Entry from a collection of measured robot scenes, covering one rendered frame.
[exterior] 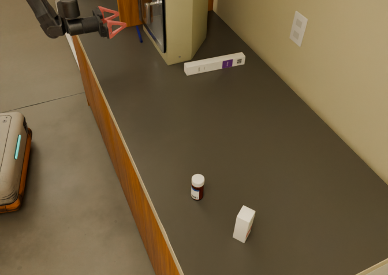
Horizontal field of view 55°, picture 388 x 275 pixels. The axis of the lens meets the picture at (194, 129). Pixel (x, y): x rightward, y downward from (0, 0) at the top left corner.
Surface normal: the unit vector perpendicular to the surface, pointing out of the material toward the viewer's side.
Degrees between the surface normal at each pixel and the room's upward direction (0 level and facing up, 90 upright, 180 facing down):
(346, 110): 90
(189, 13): 90
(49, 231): 0
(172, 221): 1
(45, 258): 0
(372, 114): 90
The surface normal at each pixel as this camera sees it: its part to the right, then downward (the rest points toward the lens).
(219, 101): 0.03, -0.71
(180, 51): 0.41, 0.65
